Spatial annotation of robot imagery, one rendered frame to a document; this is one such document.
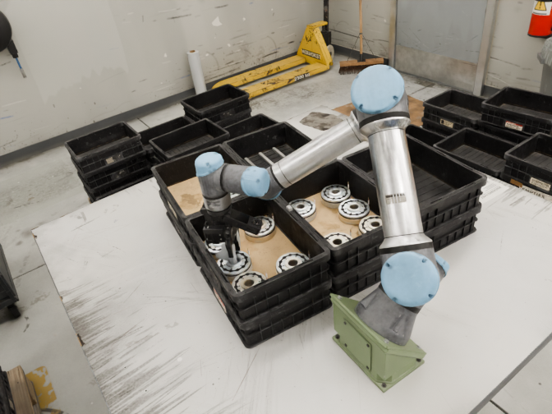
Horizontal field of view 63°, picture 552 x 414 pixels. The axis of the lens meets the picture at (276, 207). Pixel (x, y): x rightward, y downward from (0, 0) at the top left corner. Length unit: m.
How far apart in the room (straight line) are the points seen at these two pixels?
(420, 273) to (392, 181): 0.20
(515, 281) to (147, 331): 1.13
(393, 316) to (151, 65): 3.91
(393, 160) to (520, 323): 0.66
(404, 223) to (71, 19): 3.77
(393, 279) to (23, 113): 3.89
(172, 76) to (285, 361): 3.82
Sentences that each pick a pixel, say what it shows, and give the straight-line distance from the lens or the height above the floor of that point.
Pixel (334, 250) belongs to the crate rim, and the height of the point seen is 0.93.
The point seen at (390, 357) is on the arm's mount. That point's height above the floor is 0.83.
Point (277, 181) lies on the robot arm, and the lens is 1.23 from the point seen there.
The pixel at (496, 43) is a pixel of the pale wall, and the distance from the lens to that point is 4.33.
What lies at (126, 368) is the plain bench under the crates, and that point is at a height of 0.70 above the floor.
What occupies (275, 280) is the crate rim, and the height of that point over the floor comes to 0.93.
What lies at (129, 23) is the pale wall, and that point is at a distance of 4.55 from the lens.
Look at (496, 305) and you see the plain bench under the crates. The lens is 1.48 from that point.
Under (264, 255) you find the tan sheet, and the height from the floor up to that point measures 0.83.
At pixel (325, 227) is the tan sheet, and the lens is 1.48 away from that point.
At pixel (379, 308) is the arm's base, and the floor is 0.91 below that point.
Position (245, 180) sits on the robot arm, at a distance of 1.13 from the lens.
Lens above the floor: 1.77
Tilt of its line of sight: 36 degrees down
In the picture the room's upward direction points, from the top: 8 degrees counter-clockwise
